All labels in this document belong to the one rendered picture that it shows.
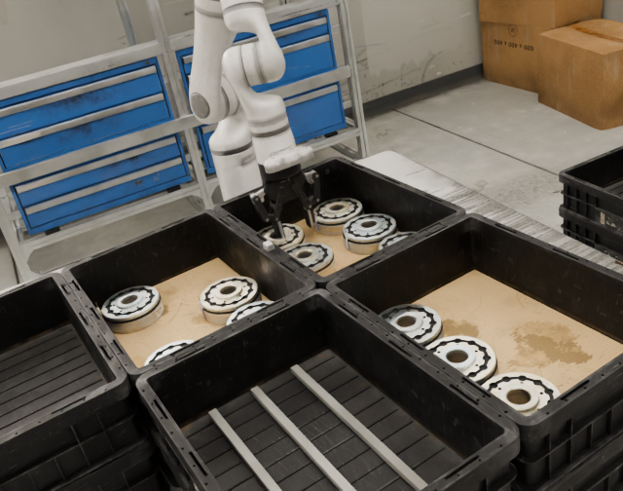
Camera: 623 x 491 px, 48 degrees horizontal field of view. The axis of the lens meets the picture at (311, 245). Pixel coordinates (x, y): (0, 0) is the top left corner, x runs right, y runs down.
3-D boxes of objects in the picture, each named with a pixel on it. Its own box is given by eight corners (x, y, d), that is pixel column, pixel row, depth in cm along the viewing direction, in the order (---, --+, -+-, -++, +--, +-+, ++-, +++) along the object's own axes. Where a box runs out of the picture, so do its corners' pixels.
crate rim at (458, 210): (212, 217, 136) (209, 207, 135) (339, 165, 147) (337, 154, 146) (323, 298, 104) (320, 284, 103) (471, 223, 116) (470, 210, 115)
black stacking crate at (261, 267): (82, 323, 128) (60, 272, 123) (224, 260, 140) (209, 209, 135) (157, 443, 97) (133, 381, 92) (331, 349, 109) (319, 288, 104)
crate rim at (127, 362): (62, 281, 124) (57, 269, 123) (212, 217, 136) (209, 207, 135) (136, 393, 93) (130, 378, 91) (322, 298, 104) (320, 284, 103)
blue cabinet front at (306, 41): (207, 173, 316) (174, 51, 289) (346, 126, 338) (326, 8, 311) (209, 175, 314) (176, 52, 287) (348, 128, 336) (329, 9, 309)
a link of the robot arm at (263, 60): (285, 75, 115) (269, -10, 114) (234, 86, 116) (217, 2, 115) (290, 81, 122) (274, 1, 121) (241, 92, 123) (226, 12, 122)
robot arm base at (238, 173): (223, 218, 160) (204, 149, 152) (258, 205, 164) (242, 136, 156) (238, 231, 153) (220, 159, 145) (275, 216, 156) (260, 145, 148)
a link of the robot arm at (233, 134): (215, 66, 149) (234, 142, 157) (183, 81, 143) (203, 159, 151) (246, 67, 143) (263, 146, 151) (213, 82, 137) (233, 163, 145)
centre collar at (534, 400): (490, 396, 87) (490, 393, 87) (522, 381, 88) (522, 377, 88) (515, 419, 83) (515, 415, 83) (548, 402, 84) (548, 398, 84)
